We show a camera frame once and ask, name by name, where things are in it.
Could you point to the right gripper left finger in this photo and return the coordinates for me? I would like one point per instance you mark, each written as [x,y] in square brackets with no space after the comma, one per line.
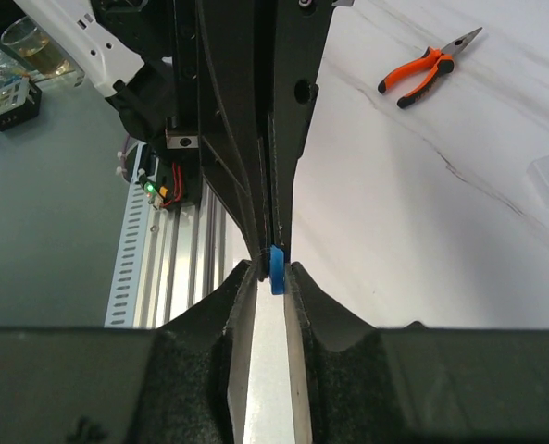
[120,385]

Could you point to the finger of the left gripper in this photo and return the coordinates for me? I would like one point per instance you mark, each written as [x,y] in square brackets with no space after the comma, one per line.
[301,29]

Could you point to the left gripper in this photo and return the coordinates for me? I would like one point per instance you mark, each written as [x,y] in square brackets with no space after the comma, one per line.
[236,38]

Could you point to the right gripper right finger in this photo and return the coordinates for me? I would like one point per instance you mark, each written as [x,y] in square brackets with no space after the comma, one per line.
[418,384]

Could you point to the blue fuse table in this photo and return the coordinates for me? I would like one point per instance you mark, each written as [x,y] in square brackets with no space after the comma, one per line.
[277,270]

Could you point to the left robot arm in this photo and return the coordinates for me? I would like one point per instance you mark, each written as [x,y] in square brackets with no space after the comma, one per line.
[103,58]

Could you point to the small black white box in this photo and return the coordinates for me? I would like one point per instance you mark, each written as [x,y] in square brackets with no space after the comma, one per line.
[20,102]

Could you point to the glass cup with liquid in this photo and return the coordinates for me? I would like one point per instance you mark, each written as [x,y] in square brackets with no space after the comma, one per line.
[33,46]

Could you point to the white slotted cable duct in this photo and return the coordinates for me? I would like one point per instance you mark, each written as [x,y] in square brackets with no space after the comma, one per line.
[127,270]

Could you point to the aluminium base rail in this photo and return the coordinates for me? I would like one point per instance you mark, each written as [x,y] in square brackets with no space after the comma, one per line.
[184,260]

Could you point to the orange handled pliers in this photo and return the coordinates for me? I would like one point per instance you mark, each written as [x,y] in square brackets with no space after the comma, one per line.
[439,62]

